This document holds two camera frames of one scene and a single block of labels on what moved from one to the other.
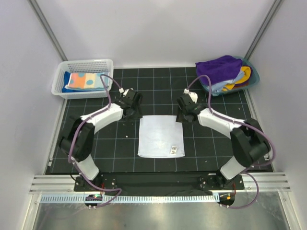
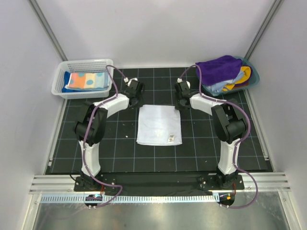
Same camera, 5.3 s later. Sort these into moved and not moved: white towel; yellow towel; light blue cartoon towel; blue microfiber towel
Moved: white towel
Not moved: yellow towel; blue microfiber towel; light blue cartoon towel
